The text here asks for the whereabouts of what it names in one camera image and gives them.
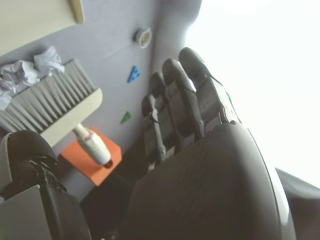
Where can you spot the white paper ball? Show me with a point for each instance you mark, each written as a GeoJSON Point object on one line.
{"type": "Point", "coordinates": [5, 98]}
{"type": "Point", "coordinates": [48, 61]}
{"type": "Point", "coordinates": [20, 75]}

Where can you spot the cream plastic dustpan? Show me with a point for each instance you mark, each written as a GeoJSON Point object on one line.
{"type": "Point", "coordinates": [30, 20]}

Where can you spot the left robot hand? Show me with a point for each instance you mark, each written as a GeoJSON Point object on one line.
{"type": "Point", "coordinates": [205, 180]}

